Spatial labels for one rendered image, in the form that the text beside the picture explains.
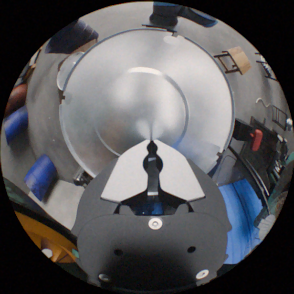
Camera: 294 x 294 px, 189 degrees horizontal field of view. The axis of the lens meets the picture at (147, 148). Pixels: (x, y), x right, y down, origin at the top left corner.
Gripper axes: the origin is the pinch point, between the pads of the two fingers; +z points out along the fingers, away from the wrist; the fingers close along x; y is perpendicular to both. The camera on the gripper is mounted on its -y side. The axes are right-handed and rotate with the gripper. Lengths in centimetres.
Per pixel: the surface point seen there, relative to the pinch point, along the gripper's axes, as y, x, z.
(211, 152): 2.2, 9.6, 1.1
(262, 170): 49, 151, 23
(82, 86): -7.9, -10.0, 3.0
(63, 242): 31.3, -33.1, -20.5
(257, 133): -1.7, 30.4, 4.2
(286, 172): 14, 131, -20
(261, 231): 38, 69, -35
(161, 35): -15.1, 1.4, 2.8
